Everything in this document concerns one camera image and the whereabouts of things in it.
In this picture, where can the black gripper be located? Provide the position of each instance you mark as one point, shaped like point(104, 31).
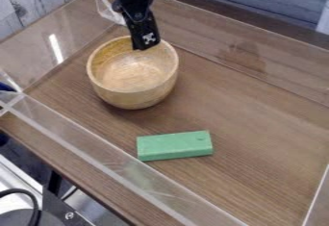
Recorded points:
point(139, 21)

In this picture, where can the brown wooden bowl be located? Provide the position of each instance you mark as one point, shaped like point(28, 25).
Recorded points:
point(132, 79)

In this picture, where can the green rectangular block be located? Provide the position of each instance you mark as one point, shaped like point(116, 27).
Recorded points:
point(173, 146)

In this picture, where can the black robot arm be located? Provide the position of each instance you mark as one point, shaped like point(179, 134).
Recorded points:
point(133, 15)

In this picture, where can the black metal table leg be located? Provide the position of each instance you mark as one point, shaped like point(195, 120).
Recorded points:
point(54, 183)

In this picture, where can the clear acrylic corner bracket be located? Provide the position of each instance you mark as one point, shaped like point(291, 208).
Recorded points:
point(108, 13)

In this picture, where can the clear acrylic front wall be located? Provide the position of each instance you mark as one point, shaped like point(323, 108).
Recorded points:
point(128, 187)

